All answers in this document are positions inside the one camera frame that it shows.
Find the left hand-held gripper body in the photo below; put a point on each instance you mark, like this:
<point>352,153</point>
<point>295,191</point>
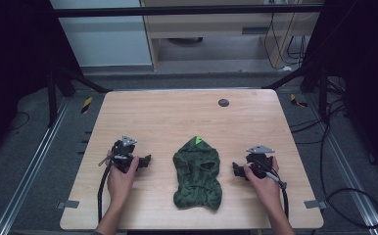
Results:
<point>122,152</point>

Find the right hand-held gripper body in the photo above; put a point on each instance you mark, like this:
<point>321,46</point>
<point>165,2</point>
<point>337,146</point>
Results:
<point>259,161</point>

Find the person's left hand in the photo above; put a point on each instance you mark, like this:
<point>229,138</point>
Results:
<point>122,182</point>

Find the person's right hand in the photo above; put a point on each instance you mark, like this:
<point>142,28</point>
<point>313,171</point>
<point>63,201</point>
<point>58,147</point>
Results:
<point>266,189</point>

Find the green knit balaclava hat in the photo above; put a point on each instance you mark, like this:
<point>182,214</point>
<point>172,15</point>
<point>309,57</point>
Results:
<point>197,176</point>

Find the yellow black striped tape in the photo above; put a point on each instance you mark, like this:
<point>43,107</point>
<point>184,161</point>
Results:
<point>86,105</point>
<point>297,101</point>

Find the grey round table grommet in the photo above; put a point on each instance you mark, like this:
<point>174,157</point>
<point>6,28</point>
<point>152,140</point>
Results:
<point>223,103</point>

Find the grey tape tab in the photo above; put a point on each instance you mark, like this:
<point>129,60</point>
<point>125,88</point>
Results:
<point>315,204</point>
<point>68,204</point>

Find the black metal stand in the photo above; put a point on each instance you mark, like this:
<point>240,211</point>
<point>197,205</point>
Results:
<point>52,98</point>
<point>322,94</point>

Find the white cabinet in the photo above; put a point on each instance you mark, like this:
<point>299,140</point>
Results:
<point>105,42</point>

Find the dark curtain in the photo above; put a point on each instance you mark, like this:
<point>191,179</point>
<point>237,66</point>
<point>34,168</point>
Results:
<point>366,65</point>
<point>14,58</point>

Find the light wooden desk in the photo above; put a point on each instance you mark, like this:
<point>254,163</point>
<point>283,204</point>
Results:
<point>210,24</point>

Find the aluminium floor rail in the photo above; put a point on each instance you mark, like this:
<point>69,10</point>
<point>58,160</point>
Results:
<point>30,173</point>
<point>347,166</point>

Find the black horizontal frame bar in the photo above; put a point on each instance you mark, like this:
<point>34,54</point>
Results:
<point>183,10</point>

